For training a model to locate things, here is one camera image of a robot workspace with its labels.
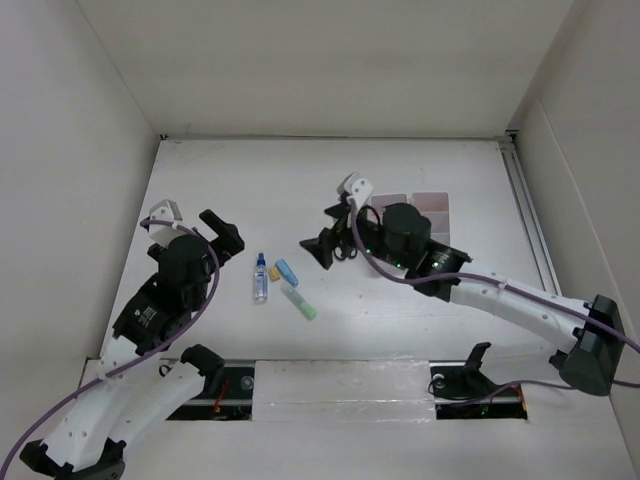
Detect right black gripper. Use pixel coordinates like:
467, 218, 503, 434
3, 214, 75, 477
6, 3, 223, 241
301, 200, 411, 270

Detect yellow eraser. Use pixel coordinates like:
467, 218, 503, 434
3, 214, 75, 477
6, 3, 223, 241
268, 267, 280, 281

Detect blue spray bottle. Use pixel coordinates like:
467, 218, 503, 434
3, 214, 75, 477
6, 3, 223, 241
254, 252, 268, 304

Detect green highlighter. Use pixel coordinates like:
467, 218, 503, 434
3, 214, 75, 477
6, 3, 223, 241
281, 282, 317, 321

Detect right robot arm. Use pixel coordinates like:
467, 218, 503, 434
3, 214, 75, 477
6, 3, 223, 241
300, 203, 625, 396

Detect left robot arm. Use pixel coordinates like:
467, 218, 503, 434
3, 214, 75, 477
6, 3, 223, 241
19, 203, 245, 479

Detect white six-slot organizer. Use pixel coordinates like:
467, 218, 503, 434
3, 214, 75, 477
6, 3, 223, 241
369, 191, 451, 245

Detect white foam front block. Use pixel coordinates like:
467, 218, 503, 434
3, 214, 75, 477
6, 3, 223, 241
252, 360, 435, 423

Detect black handled scissors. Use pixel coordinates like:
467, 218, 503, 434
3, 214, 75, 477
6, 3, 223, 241
333, 244, 358, 262

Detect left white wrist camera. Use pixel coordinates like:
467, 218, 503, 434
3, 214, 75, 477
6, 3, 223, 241
141, 199, 183, 238

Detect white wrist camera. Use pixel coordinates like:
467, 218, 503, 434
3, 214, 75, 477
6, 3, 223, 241
141, 199, 183, 238
337, 172, 374, 209

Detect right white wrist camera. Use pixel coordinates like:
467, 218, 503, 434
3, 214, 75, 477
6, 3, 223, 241
337, 172, 374, 209

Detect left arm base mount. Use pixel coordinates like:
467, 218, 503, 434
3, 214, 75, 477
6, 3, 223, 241
168, 344, 256, 421

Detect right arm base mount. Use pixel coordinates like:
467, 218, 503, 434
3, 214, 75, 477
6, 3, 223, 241
427, 342, 528, 420

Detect aluminium side rail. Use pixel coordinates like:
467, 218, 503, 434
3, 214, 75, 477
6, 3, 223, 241
496, 130, 562, 294

